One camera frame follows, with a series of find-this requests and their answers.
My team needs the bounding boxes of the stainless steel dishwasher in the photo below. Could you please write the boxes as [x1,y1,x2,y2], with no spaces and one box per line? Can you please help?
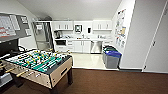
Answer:
[90,40,103,54]

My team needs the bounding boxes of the white sink base cabinet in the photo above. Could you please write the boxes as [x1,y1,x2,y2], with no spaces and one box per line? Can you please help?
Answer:
[72,39,92,54]

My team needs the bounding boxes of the microwave oven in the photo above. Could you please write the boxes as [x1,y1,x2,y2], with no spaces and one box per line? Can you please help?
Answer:
[54,39,74,53]

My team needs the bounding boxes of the grey bin green lid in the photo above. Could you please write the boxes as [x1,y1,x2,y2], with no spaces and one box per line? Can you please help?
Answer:
[103,47,118,66]

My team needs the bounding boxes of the grey bin blue lid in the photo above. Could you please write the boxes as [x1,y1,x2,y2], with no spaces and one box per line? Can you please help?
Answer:
[106,49,123,70]

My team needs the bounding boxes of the stainless steel refrigerator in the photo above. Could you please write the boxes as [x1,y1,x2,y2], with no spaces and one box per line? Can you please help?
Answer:
[32,21,54,53]

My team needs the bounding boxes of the white paper sheet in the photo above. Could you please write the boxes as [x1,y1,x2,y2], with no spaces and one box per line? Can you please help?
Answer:
[35,23,44,31]

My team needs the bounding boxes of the foosball table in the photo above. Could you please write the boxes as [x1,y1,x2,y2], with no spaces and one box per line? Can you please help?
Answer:
[0,48,74,91]

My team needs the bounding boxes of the white pinned paper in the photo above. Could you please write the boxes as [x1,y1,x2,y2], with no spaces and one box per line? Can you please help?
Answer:
[24,28,32,36]

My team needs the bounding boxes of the white door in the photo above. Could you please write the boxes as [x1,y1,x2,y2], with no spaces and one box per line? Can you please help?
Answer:
[143,3,168,73]

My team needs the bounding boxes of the white wall cabinet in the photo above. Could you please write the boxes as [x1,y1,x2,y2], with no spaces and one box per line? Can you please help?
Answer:
[92,20,114,32]
[51,20,74,32]

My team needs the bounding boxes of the large printed wall poster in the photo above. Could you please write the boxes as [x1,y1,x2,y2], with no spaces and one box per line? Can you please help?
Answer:
[114,9,128,48]

